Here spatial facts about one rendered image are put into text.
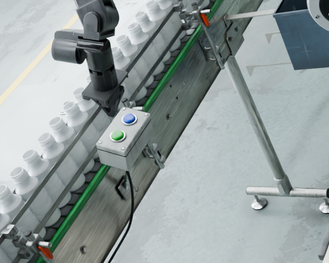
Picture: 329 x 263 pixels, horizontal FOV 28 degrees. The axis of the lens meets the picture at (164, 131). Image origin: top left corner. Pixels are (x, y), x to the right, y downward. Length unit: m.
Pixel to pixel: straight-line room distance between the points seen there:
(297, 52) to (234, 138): 1.20
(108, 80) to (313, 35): 0.88
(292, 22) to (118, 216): 0.82
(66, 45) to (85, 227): 0.49
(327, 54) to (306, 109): 1.16
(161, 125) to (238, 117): 1.54
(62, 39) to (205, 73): 0.79
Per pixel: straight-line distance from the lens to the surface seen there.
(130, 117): 1.58
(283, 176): 2.66
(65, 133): 1.65
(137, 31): 1.89
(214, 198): 3.00
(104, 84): 1.41
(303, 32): 2.11
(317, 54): 2.14
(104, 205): 1.70
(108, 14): 1.36
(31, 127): 4.36
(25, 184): 1.55
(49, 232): 1.61
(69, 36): 1.40
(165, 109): 1.91
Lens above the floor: 1.90
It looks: 32 degrees down
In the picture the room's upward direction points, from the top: 28 degrees counter-clockwise
